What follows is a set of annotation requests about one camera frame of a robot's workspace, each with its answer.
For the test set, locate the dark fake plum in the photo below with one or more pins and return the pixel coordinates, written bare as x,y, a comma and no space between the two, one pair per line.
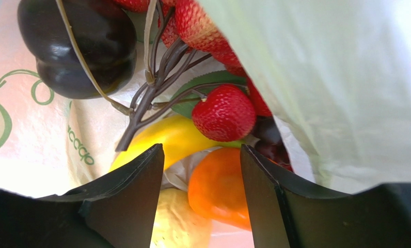
105,36

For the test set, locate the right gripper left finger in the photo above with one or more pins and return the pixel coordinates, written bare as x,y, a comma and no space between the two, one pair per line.
115,210

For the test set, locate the white plastic bag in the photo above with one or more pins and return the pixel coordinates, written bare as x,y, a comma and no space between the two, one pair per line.
337,72

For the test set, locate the dark fake grapes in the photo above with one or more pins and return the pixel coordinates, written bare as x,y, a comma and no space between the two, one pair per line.
270,143

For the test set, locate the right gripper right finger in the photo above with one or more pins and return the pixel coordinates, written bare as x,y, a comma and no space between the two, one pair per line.
286,210

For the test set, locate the orange fake fruit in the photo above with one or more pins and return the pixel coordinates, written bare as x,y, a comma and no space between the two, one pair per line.
216,189

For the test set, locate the yellow fake banana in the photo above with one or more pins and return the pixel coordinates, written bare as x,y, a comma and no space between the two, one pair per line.
179,138

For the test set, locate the red fake strawberry bunch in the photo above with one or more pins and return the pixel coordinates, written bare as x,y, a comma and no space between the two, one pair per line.
224,112

